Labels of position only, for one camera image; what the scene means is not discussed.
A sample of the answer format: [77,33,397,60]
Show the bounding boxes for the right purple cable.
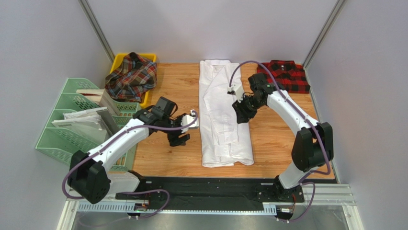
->
[228,60,332,224]

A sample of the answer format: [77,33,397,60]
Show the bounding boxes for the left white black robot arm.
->
[62,97,199,204]

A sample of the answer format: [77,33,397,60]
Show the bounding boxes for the red black plaid folded shirt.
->
[262,60,310,94]

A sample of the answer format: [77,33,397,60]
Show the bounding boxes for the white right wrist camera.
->
[227,84,245,103]

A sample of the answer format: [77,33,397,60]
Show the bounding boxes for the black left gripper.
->
[161,113,191,147]

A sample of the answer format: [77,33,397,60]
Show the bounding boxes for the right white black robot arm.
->
[227,73,334,201]

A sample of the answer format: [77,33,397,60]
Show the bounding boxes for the papers in file rack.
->
[51,89,120,144]

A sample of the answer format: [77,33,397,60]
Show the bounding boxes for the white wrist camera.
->
[227,84,245,103]
[181,110,199,133]

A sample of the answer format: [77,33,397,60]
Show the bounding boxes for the white long sleeve shirt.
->
[199,60,254,168]

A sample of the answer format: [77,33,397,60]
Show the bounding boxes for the yellow plastic bin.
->
[110,53,158,110]

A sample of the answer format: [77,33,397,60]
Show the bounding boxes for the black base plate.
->
[84,173,305,211]

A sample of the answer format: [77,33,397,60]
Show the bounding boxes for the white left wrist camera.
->
[181,110,199,133]

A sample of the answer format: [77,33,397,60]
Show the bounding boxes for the right aluminium corner post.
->
[303,0,347,69]

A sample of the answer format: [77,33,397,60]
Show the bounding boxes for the green mesh file rack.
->
[35,78,141,172]

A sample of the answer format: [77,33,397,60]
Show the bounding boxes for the left aluminium corner post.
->
[78,0,115,63]

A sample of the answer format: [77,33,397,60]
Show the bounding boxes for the aluminium corner post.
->
[303,0,347,69]
[78,0,115,63]

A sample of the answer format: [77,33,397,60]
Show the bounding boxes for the multicolour plaid shirt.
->
[104,52,158,104]

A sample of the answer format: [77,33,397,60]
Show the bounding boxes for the aluminium rail frame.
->
[57,177,363,230]

